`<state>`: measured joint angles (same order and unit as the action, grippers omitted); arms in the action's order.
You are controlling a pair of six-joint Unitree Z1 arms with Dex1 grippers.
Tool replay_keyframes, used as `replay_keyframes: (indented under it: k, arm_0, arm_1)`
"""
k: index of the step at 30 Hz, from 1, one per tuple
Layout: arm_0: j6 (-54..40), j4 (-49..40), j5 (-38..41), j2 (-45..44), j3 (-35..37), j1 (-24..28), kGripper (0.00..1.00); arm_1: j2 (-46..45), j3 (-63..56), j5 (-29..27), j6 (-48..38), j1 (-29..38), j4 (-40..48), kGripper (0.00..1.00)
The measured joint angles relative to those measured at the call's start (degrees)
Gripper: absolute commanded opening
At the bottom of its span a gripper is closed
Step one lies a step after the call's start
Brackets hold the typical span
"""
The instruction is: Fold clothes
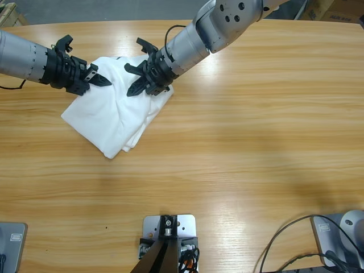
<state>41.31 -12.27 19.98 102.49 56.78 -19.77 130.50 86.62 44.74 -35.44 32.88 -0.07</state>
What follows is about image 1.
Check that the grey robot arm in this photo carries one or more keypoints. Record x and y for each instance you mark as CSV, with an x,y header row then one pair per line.
x,y
199,42
20,57

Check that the grey metal leg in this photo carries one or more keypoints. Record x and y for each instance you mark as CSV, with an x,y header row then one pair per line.
x,y
301,10

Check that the wooden pallet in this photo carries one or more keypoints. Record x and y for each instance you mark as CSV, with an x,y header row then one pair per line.
x,y
11,15

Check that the white t-shirt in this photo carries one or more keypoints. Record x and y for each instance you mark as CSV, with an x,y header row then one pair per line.
x,y
96,119

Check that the white mount block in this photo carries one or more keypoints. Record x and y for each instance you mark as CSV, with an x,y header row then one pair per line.
x,y
187,227

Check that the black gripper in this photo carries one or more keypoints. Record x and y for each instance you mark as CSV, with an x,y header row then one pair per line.
x,y
159,74
62,71

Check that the grey base plate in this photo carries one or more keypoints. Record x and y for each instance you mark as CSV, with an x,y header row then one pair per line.
x,y
14,247
322,236

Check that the cardboard box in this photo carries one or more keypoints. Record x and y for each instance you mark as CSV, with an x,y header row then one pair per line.
x,y
335,8

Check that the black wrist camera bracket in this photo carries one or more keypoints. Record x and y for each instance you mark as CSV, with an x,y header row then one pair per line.
x,y
64,42
146,45

